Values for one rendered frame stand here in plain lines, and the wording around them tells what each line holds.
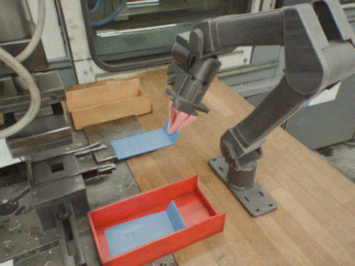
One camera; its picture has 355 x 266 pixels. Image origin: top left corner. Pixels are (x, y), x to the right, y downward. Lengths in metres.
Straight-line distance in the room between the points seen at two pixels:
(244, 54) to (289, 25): 1.01
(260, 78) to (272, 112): 1.08
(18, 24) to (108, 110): 0.47
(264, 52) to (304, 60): 1.11
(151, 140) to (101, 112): 0.26
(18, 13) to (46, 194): 0.33
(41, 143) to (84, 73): 0.72
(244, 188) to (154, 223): 0.23
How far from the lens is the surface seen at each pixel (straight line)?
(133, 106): 0.98
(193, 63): 0.72
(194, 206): 0.72
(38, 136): 0.57
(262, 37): 0.57
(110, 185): 0.78
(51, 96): 0.60
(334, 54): 0.51
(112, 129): 0.92
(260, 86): 1.66
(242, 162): 0.71
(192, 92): 0.70
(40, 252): 0.71
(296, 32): 0.50
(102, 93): 1.06
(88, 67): 1.26
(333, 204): 0.82
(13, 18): 0.56
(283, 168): 0.86
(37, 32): 0.53
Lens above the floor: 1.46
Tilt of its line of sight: 38 degrees down
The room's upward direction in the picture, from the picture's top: straight up
